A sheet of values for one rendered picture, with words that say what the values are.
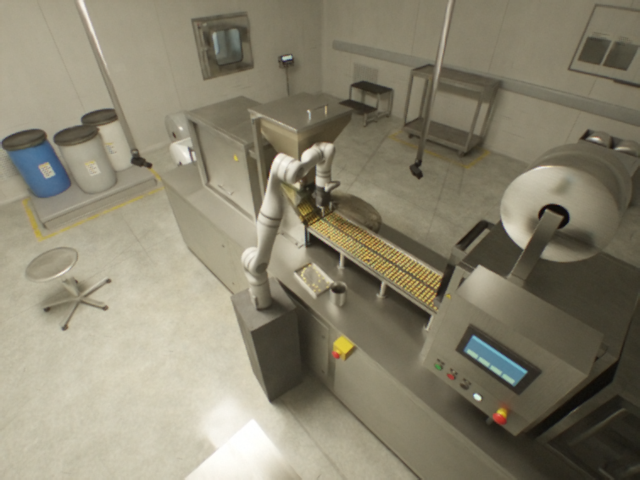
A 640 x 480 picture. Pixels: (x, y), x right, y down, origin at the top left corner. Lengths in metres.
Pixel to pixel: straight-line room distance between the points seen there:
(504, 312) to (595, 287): 0.38
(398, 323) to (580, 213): 0.88
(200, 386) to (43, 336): 1.33
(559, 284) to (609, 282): 0.17
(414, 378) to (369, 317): 0.33
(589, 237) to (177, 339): 2.40
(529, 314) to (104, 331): 2.68
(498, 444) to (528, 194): 0.88
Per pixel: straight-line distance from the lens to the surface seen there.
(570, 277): 1.25
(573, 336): 1.01
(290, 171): 1.20
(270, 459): 1.43
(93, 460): 2.48
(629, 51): 4.73
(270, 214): 1.26
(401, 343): 1.52
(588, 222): 1.04
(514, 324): 0.96
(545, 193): 1.03
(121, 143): 4.43
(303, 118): 1.53
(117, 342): 2.82
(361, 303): 1.62
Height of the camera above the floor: 2.08
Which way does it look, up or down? 42 degrees down
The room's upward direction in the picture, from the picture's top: straight up
